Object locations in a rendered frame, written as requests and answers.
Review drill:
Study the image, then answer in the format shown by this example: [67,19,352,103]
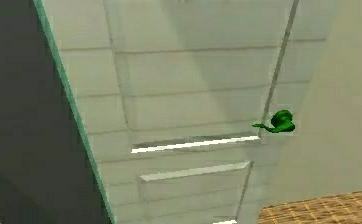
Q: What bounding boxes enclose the pale grey panelled room door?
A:
[32,0,339,224]

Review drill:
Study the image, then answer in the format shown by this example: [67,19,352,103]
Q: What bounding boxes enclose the green door handle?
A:
[251,109,296,134]

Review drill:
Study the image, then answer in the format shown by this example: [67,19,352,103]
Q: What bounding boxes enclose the brown woven wicker basket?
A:
[256,190,362,224]

